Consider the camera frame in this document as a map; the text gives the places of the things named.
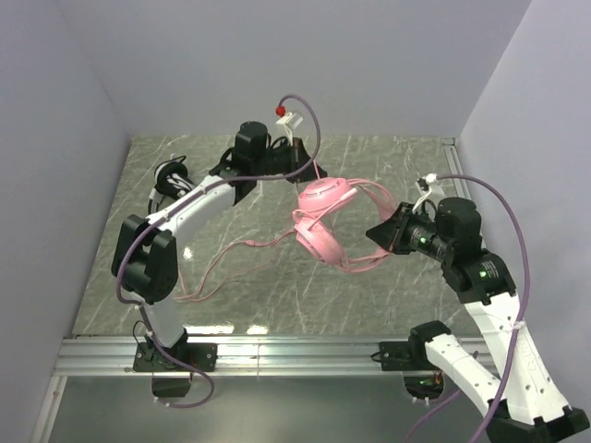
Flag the white black headphones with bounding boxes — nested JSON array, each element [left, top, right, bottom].
[[148, 155, 196, 214]]

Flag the pink headphone cable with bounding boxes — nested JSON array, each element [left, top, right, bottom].
[[173, 159, 324, 303]]

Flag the pink headphones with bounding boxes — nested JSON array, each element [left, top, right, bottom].
[[292, 177, 395, 273]]

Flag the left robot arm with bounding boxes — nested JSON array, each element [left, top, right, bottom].
[[112, 121, 327, 366]]

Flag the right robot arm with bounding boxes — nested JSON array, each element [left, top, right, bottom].
[[366, 198, 590, 442]]

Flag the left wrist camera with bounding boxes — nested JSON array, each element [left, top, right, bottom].
[[275, 105, 304, 140]]

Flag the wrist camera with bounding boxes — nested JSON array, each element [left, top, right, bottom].
[[413, 174, 446, 211], [275, 105, 304, 140]]

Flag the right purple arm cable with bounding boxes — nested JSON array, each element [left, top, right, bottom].
[[404, 174, 531, 443]]

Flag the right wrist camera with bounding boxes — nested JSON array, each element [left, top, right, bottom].
[[413, 174, 446, 211]]

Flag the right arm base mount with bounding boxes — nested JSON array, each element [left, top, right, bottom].
[[370, 341, 444, 404]]

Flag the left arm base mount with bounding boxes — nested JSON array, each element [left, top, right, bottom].
[[132, 340, 218, 401]]

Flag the aluminium front rail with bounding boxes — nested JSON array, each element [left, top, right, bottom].
[[54, 335, 500, 377]]

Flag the aluminium left side rail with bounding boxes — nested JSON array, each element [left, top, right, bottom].
[[30, 376, 67, 443]]

